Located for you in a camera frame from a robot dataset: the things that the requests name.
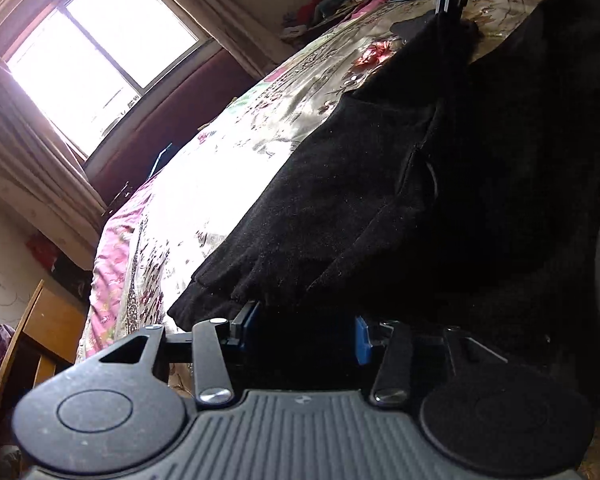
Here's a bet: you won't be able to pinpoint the dark bag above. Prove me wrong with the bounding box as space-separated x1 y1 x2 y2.
51 254 94 307

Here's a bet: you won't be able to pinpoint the blue cloth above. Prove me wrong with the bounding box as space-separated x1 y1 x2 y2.
149 144 174 177

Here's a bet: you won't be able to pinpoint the red hanging decoration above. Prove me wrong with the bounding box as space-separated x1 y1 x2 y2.
26 232 60 272

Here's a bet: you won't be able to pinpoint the black pants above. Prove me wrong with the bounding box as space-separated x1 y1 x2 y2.
167 0 600 391

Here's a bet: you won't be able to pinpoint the pink floral quilt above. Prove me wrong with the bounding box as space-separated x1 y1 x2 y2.
79 180 156 361

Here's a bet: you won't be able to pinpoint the window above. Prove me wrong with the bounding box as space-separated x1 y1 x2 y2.
6 0 206 162

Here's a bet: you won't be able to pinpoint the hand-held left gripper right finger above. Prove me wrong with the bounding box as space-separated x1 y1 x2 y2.
354 315 509 407

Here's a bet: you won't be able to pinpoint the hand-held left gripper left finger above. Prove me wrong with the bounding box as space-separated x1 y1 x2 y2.
98 301 261 407

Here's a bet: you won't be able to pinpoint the beige curtain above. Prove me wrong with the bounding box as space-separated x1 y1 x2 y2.
0 47 110 272
132 0 293 81

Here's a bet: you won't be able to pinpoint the beige floral satin bedspread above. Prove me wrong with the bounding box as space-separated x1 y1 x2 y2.
77 0 600 401

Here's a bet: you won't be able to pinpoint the wooden cabinet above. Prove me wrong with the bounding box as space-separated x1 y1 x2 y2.
0 279 89 466

